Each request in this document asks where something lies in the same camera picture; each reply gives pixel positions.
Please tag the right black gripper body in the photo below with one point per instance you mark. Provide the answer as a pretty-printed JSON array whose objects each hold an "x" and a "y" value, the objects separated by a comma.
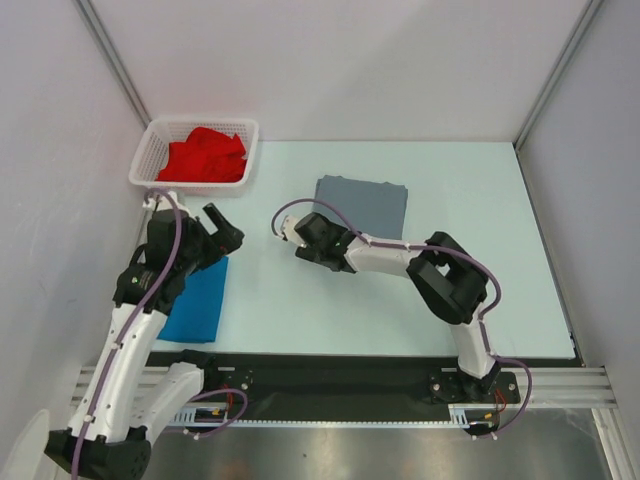
[{"x": 311, "y": 254}]

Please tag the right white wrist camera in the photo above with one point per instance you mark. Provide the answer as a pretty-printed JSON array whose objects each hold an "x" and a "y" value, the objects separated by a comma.
[{"x": 286, "y": 231}]

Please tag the right aluminium corner post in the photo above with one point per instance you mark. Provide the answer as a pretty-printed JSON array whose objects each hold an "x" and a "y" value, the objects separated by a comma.
[{"x": 560, "y": 67}]

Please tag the red t shirt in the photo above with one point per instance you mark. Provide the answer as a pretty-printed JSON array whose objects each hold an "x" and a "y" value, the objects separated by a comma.
[{"x": 206, "y": 156}]

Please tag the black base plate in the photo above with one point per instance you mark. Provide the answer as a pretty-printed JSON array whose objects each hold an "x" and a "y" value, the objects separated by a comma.
[{"x": 326, "y": 388}]

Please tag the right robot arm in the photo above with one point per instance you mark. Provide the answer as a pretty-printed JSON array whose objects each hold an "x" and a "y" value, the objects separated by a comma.
[{"x": 456, "y": 288}]

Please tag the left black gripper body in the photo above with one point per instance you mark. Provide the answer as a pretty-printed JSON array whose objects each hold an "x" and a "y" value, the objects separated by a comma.
[{"x": 203, "y": 250}]

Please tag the folded blue t shirt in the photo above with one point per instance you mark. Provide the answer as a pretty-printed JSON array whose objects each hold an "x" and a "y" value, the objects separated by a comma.
[{"x": 195, "y": 316}]

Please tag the aluminium corner post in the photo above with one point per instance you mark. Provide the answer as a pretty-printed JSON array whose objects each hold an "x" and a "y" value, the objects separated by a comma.
[
  {"x": 107, "y": 48},
  {"x": 560, "y": 67}
]

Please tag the aluminium front rail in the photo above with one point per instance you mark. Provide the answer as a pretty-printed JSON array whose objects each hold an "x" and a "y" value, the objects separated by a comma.
[{"x": 552, "y": 387}]

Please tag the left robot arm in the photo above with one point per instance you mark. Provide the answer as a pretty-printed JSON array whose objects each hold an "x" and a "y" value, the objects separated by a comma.
[{"x": 111, "y": 434}]

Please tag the left aluminium corner post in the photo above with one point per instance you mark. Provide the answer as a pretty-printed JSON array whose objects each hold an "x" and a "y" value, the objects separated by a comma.
[{"x": 107, "y": 48}]

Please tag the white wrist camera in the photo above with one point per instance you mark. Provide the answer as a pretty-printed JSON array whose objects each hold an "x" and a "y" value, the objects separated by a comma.
[
  {"x": 154, "y": 201},
  {"x": 286, "y": 231}
]

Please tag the grey t shirt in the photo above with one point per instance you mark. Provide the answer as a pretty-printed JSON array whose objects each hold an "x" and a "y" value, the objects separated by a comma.
[{"x": 374, "y": 208}]

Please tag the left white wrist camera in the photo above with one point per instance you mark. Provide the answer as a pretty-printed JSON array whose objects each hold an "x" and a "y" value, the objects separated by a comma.
[{"x": 154, "y": 201}]

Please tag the white plastic basket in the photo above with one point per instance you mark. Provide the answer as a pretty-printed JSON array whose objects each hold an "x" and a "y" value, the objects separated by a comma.
[{"x": 153, "y": 150}]

